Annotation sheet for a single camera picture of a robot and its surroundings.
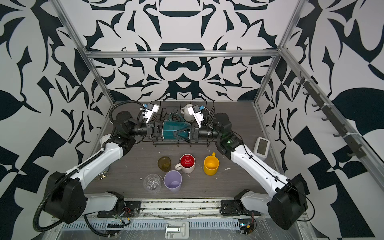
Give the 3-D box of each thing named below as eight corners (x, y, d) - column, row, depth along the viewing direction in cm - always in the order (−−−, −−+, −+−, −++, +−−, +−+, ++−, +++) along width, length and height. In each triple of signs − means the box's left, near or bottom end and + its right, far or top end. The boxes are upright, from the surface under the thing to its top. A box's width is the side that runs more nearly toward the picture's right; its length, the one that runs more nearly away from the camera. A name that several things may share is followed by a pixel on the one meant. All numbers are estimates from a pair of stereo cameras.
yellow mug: (203, 175, 87) (205, 169, 79) (203, 159, 93) (204, 152, 85) (217, 175, 87) (220, 169, 79) (216, 159, 93) (218, 152, 85)
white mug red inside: (176, 170, 88) (175, 165, 82) (180, 157, 93) (180, 151, 87) (192, 175, 87) (192, 170, 81) (196, 161, 92) (196, 155, 86)
